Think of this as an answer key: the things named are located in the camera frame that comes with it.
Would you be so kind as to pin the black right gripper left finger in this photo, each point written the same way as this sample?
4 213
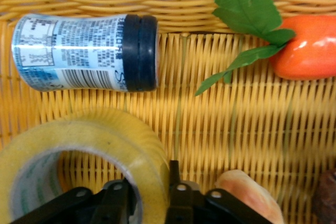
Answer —
86 203

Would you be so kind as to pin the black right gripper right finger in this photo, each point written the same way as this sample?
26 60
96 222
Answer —
189 197

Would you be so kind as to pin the clear yellowish tape roll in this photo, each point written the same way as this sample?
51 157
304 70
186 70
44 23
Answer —
147 150

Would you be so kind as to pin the striped toy croissant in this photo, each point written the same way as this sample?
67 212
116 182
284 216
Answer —
252 195

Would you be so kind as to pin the yellow wicker basket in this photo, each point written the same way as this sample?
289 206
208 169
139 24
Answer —
236 129

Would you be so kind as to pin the brown toy figurine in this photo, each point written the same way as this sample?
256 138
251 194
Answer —
326 195

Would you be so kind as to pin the orange toy carrot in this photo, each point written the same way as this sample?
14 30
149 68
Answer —
309 48

